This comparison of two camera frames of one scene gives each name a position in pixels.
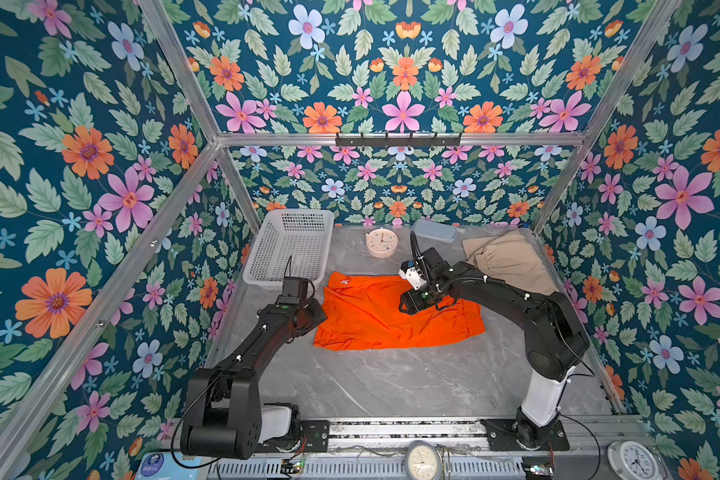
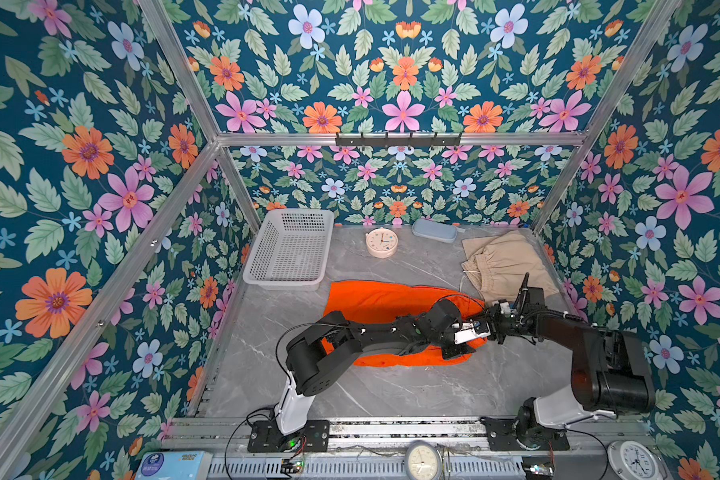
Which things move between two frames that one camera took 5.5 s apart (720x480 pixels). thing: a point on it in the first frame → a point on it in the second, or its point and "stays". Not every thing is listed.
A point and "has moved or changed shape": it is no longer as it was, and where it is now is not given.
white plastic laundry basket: [290, 243] stays
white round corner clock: [631, 460] stays
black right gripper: [410, 298] → [492, 316]
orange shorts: [363, 310] has moved or changed shape
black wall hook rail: [398, 142] stays
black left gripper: [319, 315] → [457, 350]
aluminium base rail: [377, 449] stays
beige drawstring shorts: [510, 255] stays
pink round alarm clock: [381, 242] stays
